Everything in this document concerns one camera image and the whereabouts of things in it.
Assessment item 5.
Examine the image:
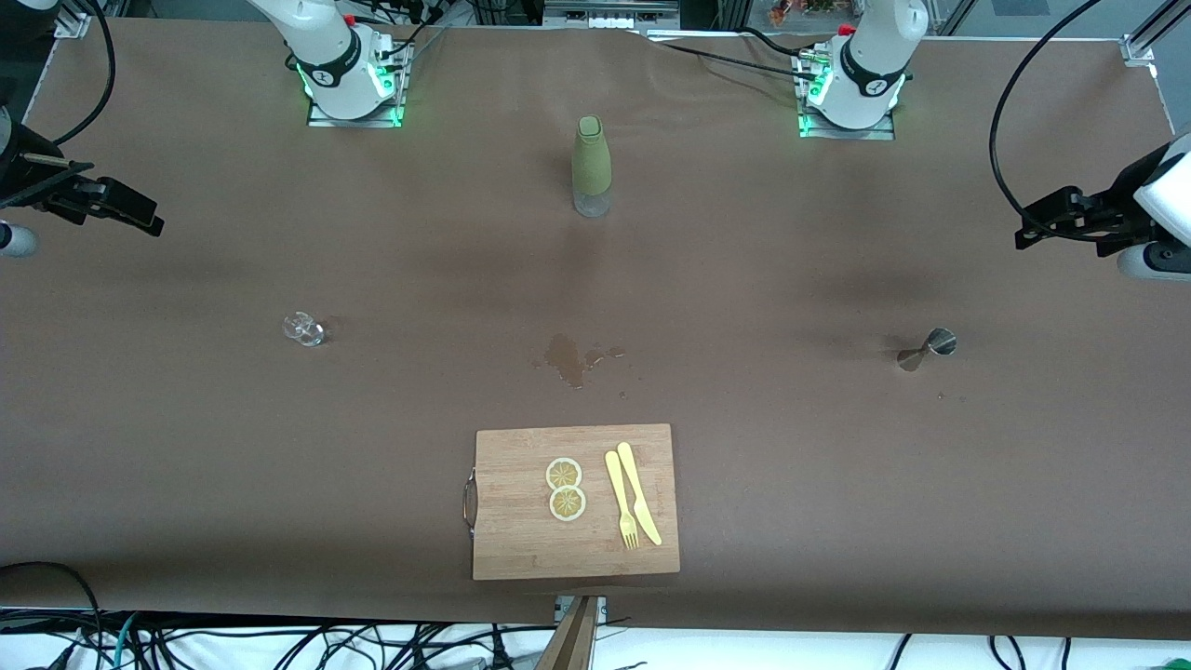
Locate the steel jigger measuring cup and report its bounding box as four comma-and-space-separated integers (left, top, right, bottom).
897, 328, 957, 372

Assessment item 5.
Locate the brown table cover sheet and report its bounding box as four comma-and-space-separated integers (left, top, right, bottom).
0, 17, 1191, 643

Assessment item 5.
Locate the spilled liquid puddle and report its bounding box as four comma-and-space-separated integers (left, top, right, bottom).
535, 333, 627, 399

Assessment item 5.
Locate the green sleeved glass bottle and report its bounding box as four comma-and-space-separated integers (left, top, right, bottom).
571, 115, 613, 219

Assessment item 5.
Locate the yellow plastic knife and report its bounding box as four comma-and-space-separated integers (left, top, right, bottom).
617, 442, 663, 546

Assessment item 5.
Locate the grey power strip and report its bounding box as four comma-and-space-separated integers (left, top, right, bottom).
544, 0, 680, 29

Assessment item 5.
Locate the yellow plastic fork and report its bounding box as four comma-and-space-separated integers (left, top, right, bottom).
605, 450, 640, 551

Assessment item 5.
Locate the wooden cutting board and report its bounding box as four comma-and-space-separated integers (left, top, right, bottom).
463, 423, 681, 582

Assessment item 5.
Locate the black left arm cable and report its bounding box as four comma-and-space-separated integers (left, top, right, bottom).
988, 0, 1104, 245

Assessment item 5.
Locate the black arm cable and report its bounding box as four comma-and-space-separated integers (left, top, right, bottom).
988, 0, 1104, 245
51, 0, 116, 150

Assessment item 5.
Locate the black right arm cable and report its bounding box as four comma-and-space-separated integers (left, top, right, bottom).
51, 0, 116, 150

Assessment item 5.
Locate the aluminium frame profile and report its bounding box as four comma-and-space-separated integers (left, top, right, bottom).
1121, 0, 1191, 68
51, 0, 94, 38

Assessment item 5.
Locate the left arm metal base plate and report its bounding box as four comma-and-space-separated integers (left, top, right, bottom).
798, 51, 896, 141

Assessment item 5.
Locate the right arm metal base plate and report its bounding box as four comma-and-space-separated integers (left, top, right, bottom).
307, 37, 408, 128

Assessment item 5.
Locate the black cable on table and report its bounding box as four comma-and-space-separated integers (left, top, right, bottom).
642, 28, 820, 83

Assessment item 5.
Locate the black floor cable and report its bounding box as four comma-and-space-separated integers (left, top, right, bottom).
0, 561, 105, 670

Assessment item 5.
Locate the green floor cable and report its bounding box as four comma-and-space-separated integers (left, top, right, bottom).
110, 612, 141, 670

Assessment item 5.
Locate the wooden post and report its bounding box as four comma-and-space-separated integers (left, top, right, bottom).
535, 596, 601, 670

